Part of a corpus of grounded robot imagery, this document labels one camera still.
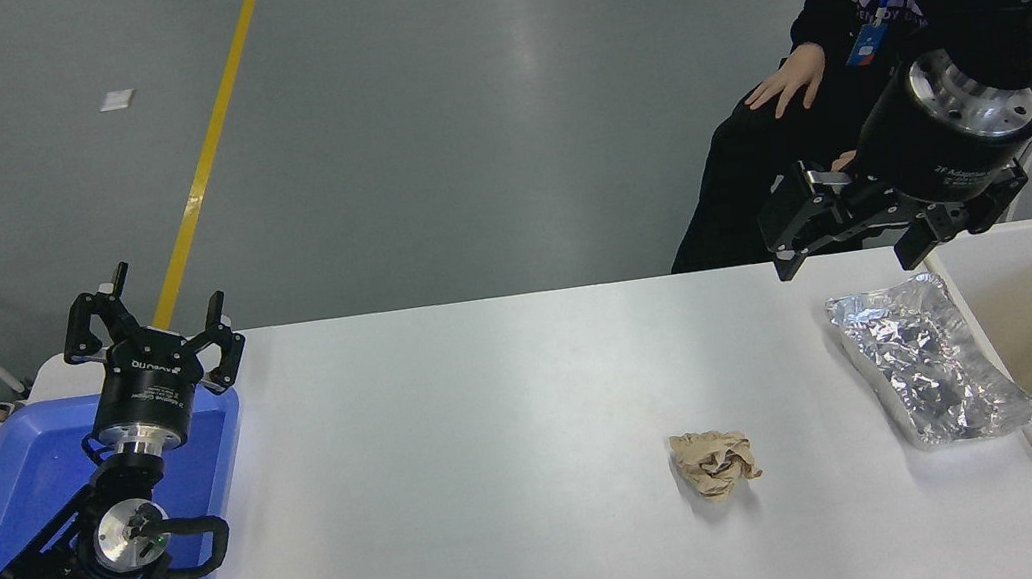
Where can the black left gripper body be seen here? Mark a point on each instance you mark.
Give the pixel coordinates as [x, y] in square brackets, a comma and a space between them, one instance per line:
[148, 387]

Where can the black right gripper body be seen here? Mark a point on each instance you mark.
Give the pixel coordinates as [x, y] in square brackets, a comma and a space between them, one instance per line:
[911, 153]

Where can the silver foil tray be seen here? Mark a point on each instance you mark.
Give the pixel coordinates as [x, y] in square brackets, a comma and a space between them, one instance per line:
[930, 362]

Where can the person's left hand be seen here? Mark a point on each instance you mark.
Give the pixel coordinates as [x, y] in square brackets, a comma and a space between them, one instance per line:
[845, 160]

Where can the person's right hand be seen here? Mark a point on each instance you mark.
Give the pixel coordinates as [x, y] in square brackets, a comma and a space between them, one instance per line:
[791, 79]

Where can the seated person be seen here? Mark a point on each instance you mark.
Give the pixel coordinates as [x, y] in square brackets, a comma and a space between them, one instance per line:
[761, 164]

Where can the white paper scrap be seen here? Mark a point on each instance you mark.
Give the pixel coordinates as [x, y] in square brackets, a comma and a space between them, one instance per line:
[117, 99]

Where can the crumpled tan paper ball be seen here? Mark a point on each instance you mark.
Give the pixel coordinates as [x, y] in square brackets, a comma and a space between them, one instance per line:
[714, 464]

